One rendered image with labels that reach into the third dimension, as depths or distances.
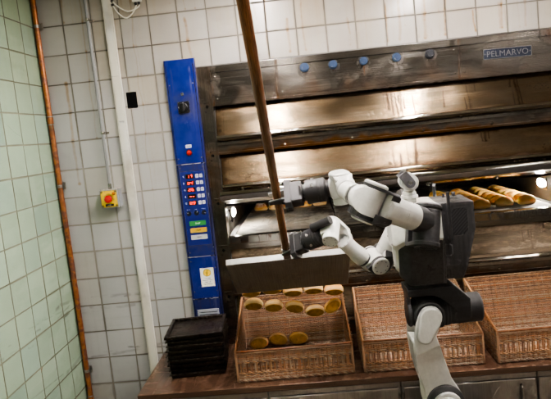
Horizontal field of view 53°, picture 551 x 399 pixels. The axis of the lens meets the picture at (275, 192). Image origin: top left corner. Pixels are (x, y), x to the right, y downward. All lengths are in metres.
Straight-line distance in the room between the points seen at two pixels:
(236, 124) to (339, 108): 0.55
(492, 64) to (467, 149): 0.45
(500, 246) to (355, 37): 1.34
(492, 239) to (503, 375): 0.76
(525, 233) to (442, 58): 1.03
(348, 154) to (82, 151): 1.44
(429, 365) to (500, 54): 1.66
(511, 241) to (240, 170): 1.49
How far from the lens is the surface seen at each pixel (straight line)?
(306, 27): 3.01
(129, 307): 3.27
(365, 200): 1.72
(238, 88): 3.01
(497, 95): 3.13
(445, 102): 3.06
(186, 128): 3.00
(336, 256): 2.48
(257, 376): 2.72
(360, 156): 2.99
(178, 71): 3.02
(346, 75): 3.00
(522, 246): 3.24
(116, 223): 3.17
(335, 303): 2.93
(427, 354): 2.25
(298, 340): 3.02
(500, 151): 3.13
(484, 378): 2.79
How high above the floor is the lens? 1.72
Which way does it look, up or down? 6 degrees down
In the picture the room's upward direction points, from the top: 6 degrees counter-clockwise
